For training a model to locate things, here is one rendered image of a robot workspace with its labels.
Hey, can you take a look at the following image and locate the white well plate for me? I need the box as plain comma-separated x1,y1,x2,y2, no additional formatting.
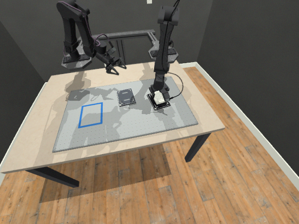
154,91,165,104

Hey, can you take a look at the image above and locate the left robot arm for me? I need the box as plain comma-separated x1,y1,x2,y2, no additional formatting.
150,5,180,90

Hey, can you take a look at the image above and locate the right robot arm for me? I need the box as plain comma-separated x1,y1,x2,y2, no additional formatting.
57,0,106,64

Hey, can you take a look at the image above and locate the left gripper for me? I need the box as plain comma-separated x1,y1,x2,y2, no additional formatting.
149,82,170,99

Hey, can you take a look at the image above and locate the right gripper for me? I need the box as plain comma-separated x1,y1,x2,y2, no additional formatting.
102,48,127,75

